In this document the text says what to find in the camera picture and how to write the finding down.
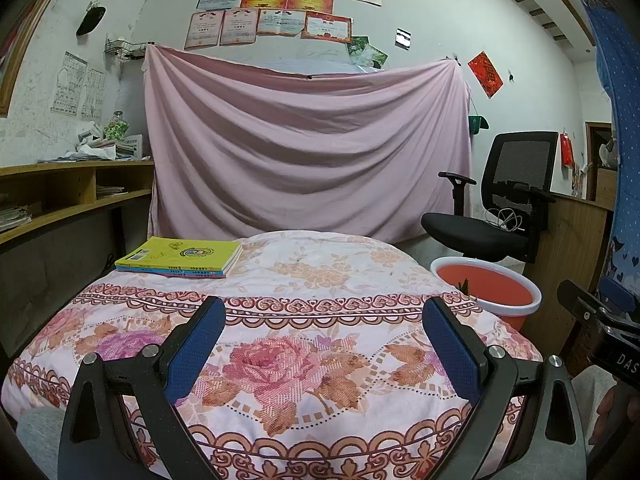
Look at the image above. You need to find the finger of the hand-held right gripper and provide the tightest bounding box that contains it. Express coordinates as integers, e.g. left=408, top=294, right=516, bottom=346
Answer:
left=556, top=280, right=606, bottom=322
left=599, top=276, right=640, bottom=312

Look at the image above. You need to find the white cable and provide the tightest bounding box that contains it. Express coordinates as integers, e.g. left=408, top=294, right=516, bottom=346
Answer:
left=485, top=207, right=523, bottom=233

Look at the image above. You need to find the floral printed blanket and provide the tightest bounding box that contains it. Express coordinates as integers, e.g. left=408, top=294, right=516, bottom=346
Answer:
left=0, top=230, right=546, bottom=480

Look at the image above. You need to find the wooden desk with shelves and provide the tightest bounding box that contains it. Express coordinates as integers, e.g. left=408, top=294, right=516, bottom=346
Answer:
left=0, top=159, right=156, bottom=261

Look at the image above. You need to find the person's left leg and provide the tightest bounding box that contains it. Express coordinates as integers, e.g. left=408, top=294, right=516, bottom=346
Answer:
left=17, top=407, right=66, bottom=480

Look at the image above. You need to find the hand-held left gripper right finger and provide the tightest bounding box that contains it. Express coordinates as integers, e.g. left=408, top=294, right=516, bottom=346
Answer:
left=421, top=296, right=588, bottom=480

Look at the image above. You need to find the pile of papers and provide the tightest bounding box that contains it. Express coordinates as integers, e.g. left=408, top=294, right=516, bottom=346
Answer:
left=37, top=120, right=153, bottom=163

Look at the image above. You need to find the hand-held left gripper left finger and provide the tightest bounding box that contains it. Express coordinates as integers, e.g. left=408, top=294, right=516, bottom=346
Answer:
left=57, top=296, right=227, bottom=480

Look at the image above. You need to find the brown wooden door frame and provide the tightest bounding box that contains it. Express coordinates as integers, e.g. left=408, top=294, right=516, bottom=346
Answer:
left=585, top=121, right=615, bottom=203

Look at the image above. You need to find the person's right leg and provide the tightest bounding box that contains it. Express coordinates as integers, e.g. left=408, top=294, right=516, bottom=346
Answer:
left=570, top=365, right=619, bottom=461

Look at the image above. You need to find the person's right hand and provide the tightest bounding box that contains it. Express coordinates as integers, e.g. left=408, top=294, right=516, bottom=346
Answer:
left=592, top=385, right=624, bottom=442

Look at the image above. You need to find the black hanging cap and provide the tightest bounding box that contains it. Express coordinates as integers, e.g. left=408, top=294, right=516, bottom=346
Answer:
left=76, top=2, right=107, bottom=37

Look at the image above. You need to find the person's leg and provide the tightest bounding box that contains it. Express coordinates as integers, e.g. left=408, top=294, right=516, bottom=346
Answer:
left=17, top=407, right=66, bottom=480
left=570, top=365, right=619, bottom=461

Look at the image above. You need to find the glass jar with candies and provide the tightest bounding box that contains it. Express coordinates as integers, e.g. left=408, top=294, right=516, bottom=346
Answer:
left=103, top=111, right=130, bottom=141

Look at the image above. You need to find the red paper wall decoration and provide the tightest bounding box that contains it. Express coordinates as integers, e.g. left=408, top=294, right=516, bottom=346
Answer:
left=467, top=51, right=503, bottom=99

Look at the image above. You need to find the black office chair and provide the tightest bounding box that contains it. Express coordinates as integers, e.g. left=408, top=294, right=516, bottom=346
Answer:
left=421, top=131, right=560, bottom=264

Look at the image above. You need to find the group of wall certificates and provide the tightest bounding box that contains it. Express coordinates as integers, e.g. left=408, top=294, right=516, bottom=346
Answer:
left=185, top=0, right=383, bottom=50

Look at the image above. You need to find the red bucket with white rim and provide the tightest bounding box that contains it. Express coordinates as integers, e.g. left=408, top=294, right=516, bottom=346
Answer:
left=430, top=256, right=542, bottom=333

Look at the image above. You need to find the yellow book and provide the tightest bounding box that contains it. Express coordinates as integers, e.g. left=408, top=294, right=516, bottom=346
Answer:
left=115, top=237, right=243, bottom=272

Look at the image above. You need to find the wire wall rack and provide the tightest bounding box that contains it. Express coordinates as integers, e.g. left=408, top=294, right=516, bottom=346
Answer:
left=104, top=39, right=148, bottom=60

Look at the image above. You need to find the wooden panel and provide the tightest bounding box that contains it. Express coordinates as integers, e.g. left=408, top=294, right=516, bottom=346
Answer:
left=530, top=192, right=613, bottom=356

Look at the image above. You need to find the pink hanging sheet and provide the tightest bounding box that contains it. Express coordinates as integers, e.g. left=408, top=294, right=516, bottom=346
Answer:
left=142, top=44, right=473, bottom=243

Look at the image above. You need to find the blue printed cloth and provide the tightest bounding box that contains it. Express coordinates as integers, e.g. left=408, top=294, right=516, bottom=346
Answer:
left=572, top=0, right=640, bottom=291

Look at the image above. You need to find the wooden window frame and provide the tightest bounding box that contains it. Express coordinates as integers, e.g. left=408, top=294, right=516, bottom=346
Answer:
left=0, top=0, right=81, bottom=118

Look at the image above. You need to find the blue book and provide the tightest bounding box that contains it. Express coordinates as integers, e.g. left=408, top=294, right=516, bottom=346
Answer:
left=116, top=262, right=229, bottom=280

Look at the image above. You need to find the wall calendar sheet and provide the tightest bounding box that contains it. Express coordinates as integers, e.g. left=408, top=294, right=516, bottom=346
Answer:
left=82, top=67, right=105, bottom=118
left=51, top=51, right=88, bottom=116

